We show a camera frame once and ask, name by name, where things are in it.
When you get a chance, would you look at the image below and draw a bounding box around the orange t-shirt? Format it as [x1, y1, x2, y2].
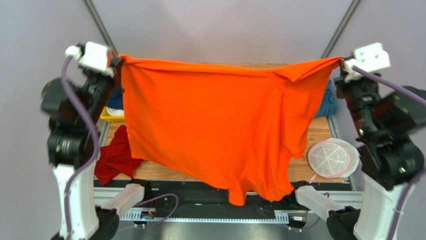
[121, 55, 341, 206]

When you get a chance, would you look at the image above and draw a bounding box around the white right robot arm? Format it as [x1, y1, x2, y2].
[291, 57, 426, 240]

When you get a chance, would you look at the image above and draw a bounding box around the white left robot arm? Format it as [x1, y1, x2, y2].
[40, 57, 152, 240]

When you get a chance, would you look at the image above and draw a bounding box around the teal blue t-shirt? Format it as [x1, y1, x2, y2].
[314, 80, 337, 118]

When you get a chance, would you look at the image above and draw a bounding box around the navy blue t-shirt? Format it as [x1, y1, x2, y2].
[105, 90, 124, 110]

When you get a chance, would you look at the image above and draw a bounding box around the white t-shirt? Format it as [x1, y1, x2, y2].
[105, 107, 125, 117]

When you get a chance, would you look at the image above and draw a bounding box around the yellow plastic bin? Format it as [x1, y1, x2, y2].
[100, 107, 125, 123]

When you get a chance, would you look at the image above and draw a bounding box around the white mesh laundry bag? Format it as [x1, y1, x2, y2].
[307, 138, 360, 179]

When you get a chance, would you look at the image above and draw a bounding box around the red t-shirt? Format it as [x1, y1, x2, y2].
[94, 125, 144, 185]

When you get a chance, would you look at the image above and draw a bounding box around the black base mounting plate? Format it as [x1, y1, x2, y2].
[93, 179, 354, 221]

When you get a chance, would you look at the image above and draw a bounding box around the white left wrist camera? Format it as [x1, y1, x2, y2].
[64, 41, 115, 77]

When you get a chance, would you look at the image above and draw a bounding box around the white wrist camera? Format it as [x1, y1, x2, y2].
[343, 42, 391, 82]
[64, 41, 115, 77]

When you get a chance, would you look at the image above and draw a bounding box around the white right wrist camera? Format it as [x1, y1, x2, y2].
[343, 42, 391, 82]

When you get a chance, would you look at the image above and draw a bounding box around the aluminium frame rail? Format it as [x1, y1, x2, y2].
[93, 186, 367, 240]

